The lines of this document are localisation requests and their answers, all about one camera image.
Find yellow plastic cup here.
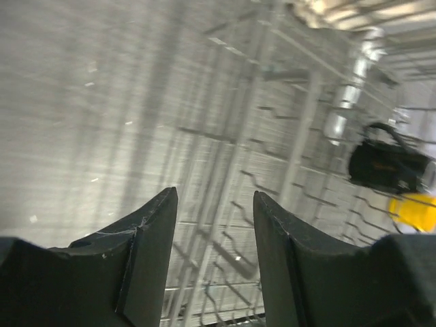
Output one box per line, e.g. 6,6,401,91
388,193,435,233

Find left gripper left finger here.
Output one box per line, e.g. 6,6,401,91
1,187,178,326

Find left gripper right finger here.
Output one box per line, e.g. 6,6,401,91
253,191,435,326

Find beige cloth garment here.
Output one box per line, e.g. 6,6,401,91
284,1,435,31

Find black mug cream inside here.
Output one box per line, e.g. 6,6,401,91
348,122,435,195

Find grey wire dish rack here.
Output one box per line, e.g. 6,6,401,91
159,1,435,326

